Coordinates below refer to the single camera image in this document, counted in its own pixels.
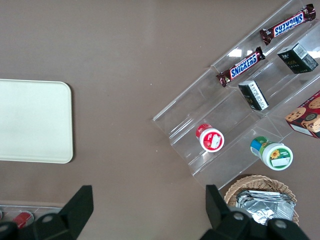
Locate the red lidded cup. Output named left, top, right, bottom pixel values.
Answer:
left=195, top=123, right=225, bottom=153

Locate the small black carton box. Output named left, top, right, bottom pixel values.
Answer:
left=276, top=42, right=320, bottom=75
left=237, top=79, right=270, bottom=112

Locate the light wicker basket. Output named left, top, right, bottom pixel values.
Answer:
left=223, top=174, right=300, bottom=227

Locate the clear acrylic stepped stand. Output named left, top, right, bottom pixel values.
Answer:
left=152, top=0, right=320, bottom=190

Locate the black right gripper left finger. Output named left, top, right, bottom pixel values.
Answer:
left=31, top=184, right=95, bottom=240

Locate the cream plastic tray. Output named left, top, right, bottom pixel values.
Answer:
left=0, top=78, right=74, bottom=165

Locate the Snickers chocolate bar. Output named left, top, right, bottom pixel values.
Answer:
left=216, top=46, right=266, bottom=88
left=259, top=3, right=317, bottom=46

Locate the silver foil wrapped pack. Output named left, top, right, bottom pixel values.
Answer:
left=246, top=198, right=295, bottom=226
left=235, top=189, right=298, bottom=208

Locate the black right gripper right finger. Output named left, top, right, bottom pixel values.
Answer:
left=199, top=184, right=270, bottom=240

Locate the red soda bottle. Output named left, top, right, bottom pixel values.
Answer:
left=12, top=210, right=35, bottom=228

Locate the green lidded cup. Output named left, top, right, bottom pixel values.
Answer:
left=249, top=136, right=294, bottom=171

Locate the red chocolate chip cookie box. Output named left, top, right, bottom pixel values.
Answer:
left=285, top=89, right=320, bottom=140

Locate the clear acrylic bottle rack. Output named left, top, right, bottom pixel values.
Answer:
left=0, top=204, right=63, bottom=232

